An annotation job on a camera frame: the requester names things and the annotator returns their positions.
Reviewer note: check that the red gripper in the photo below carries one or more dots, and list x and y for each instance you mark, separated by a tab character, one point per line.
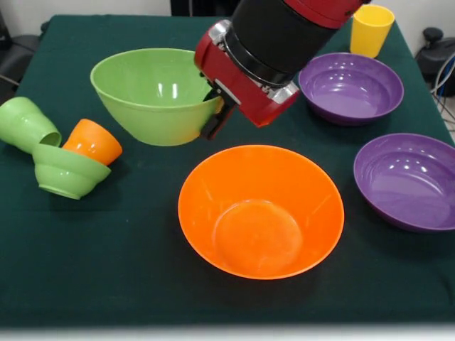
241	85

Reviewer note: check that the large green bowl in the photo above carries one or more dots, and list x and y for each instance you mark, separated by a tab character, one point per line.
142	81

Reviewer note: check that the large orange bowl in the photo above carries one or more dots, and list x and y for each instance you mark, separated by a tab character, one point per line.
259	184

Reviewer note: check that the orange cup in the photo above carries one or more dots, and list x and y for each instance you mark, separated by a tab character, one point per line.
96	142

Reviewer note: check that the small green bowl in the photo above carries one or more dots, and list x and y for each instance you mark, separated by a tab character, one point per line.
67	174

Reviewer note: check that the green cup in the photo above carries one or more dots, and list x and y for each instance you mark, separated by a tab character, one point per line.
25	124

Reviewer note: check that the purple bowl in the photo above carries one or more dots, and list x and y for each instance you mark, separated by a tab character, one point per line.
350	96
409	188

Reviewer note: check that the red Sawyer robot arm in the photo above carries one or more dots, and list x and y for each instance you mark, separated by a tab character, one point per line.
284	32

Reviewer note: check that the yellow cup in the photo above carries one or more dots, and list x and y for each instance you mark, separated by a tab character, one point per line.
369	39

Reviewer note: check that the dark green tablecloth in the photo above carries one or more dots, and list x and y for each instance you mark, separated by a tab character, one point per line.
106	277

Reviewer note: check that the grey black machine base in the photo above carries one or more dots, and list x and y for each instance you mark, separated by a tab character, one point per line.
17	53
439	57

